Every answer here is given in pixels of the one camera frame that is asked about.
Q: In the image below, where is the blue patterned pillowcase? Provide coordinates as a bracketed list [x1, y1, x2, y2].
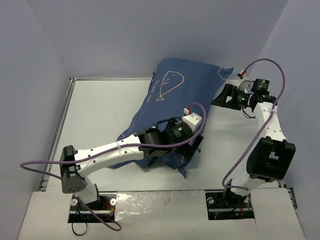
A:
[108, 57, 235, 179]

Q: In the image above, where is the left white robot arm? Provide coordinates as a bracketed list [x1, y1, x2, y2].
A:
[60, 114, 203, 209]

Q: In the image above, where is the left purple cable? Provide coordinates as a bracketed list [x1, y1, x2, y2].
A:
[19, 102, 207, 231]

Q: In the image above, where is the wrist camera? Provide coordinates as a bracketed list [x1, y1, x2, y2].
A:
[237, 70, 254, 93]
[181, 108, 203, 132]

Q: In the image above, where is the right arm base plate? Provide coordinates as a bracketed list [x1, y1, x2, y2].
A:
[205, 191, 255, 221]

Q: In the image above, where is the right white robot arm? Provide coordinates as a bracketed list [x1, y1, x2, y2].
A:
[211, 78, 296, 207]

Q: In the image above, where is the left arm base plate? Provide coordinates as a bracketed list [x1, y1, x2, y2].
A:
[67, 192, 117, 224]

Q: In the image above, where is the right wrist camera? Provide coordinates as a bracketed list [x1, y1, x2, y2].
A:
[237, 70, 254, 93]

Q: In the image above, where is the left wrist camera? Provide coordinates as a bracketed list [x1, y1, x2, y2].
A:
[181, 108, 203, 132]

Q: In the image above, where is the black cable loop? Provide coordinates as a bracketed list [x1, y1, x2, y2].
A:
[71, 221, 89, 237]

